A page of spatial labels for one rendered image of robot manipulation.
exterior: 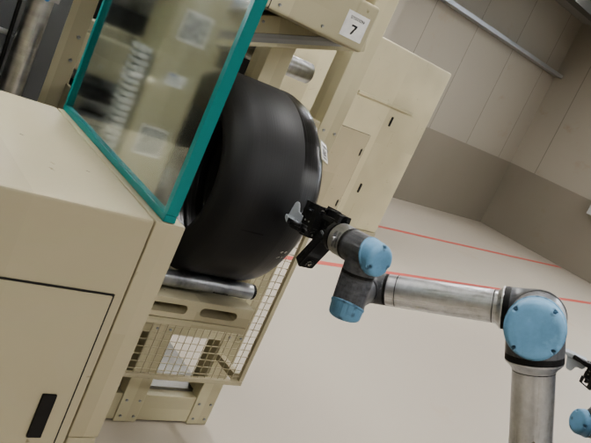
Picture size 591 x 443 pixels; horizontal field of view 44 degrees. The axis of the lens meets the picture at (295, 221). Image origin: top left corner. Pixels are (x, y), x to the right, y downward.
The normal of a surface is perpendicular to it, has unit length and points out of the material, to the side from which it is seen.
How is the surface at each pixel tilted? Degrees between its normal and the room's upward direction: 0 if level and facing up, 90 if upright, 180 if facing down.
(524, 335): 83
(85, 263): 90
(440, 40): 90
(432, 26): 90
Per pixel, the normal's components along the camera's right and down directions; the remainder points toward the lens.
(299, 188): 0.61, 0.10
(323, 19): 0.50, 0.41
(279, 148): 0.64, -0.15
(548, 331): -0.36, -0.08
